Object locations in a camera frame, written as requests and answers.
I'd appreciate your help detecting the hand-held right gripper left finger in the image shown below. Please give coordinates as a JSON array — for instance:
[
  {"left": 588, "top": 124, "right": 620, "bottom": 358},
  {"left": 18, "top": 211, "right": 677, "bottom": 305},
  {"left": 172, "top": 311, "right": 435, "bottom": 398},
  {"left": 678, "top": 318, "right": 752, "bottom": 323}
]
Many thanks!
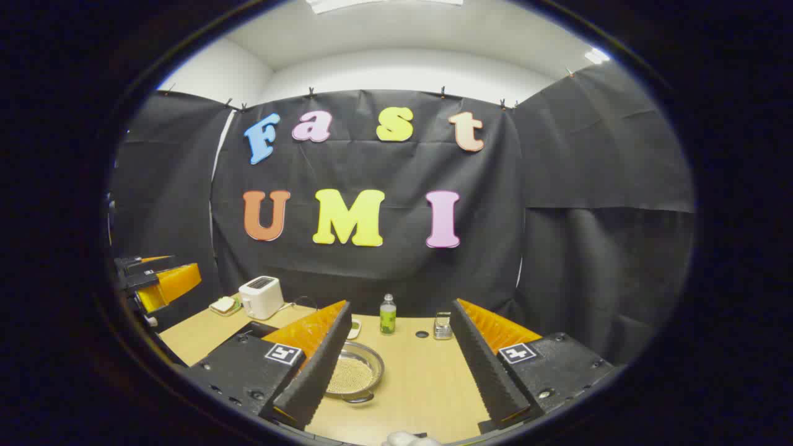
[{"left": 186, "top": 300, "right": 353, "bottom": 431}]

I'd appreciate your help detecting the green label drink bottle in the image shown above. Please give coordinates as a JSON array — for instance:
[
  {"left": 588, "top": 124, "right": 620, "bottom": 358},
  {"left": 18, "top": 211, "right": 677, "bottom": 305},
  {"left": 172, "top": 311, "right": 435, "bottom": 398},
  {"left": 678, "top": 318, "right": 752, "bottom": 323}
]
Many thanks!
[{"left": 380, "top": 294, "right": 397, "bottom": 336}]

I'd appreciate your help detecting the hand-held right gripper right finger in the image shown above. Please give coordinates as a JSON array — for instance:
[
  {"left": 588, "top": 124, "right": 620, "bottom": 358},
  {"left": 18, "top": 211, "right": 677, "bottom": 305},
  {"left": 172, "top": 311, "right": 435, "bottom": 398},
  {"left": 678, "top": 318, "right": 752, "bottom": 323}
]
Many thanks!
[{"left": 450, "top": 299, "right": 614, "bottom": 434}]

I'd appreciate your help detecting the white toaster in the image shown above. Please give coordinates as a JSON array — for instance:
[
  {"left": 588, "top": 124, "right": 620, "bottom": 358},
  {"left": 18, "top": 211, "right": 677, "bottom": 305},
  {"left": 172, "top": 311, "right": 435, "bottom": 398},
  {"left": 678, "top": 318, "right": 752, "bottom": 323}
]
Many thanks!
[{"left": 239, "top": 276, "right": 285, "bottom": 321}]

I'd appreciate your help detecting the black induction cooktop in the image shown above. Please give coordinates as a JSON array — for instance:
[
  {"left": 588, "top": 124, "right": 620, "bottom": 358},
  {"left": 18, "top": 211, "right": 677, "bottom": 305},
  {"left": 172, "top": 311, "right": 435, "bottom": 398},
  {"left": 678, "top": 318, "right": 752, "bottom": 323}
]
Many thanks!
[{"left": 239, "top": 320, "right": 279, "bottom": 339}]

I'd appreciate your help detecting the large heap of soybeans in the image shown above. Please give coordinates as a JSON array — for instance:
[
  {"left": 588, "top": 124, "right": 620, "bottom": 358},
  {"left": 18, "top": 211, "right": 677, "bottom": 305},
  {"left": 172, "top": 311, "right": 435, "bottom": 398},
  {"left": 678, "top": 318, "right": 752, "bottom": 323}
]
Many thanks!
[{"left": 327, "top": 358, "right": 374, "bottom": 395}]

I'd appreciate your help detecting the stainless steel pot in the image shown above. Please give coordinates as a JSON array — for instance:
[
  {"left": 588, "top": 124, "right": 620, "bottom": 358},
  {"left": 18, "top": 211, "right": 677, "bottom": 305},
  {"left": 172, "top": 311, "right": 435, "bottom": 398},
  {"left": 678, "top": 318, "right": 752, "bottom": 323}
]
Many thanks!
[{"left": 325, "top": 341, "right": 385, "bottom": 404}]

